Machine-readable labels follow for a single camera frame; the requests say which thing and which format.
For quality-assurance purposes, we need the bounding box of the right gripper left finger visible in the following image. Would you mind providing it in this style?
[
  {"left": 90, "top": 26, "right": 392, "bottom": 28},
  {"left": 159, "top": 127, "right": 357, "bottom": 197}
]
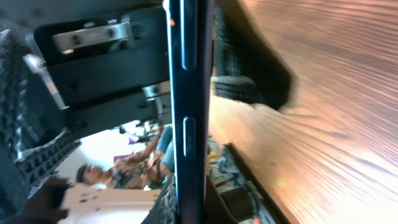
[{"left": 1, "top": 146, "right": 70, "bottom": 223}]

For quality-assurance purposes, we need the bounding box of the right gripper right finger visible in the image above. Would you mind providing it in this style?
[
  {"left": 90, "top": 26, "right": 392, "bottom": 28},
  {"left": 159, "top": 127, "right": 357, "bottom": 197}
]
[{"left": 149, "top": 172, "right": 239, "bottom": 224}]

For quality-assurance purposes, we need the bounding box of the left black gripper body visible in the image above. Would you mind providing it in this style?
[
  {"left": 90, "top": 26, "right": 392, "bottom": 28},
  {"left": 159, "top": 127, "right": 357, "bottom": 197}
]
[{"left": 32, "top": 6, "right": 169, "bottom": 137}]

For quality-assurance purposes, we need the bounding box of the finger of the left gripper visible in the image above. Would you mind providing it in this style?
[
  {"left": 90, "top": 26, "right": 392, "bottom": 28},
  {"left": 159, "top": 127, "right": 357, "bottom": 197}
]
[
  {"left": 213, "top": 1, "right": 294, "bottom": 111},
  {"left": 1, "top": 29, "right": 81, "bottom": 187}
]

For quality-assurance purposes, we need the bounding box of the Samsung Galaxy smartphone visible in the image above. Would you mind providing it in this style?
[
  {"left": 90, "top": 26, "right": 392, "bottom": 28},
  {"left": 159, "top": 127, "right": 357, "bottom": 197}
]
[{"left": 163, "top": 0, "right": 215, "bottom": 222}]

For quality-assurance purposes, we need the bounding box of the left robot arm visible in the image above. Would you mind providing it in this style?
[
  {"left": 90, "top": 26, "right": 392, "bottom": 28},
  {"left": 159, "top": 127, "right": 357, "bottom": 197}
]
[{"left": 1, "top": 1, "right": 293, "bottom": 194}]

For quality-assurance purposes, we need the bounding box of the cardboard box in background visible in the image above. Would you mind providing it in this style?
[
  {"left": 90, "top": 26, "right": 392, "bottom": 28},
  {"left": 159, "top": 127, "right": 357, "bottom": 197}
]
[{"left": 58, "top": 184, "right": 160, "bottom": 224}]

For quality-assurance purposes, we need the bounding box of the person in background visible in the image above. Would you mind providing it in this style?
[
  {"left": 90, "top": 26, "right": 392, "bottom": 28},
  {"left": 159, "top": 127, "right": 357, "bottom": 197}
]
[{"left": 75, "top": 125, "right": 175, "bottom": 190}]

